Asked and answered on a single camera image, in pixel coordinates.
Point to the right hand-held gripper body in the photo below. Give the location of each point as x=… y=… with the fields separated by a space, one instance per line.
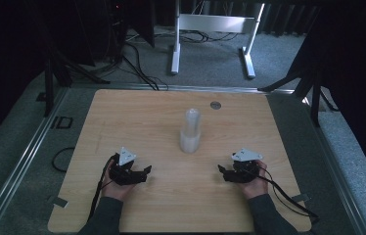
x=246 y=163

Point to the translucent plastic sleeve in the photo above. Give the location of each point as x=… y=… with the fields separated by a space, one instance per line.
x=190 y=143

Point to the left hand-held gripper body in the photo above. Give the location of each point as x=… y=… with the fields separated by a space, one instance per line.
x=124 y=174

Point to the round grey table grommet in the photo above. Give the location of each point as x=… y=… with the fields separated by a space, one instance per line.
x=215 y=105

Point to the person's right hand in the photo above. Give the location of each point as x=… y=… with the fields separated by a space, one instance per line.
x=255 y=187

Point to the person's left hand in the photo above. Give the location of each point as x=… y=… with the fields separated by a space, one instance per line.
x=115 y=191

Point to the white metal desk frame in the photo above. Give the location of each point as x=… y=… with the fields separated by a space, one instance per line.
x=215 y=23

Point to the black tripod stand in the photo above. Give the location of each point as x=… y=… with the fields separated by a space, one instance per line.
x=315 y=98
x=50 y=81

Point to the dark hanging panel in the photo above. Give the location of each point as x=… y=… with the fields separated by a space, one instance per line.
x=143 y=19

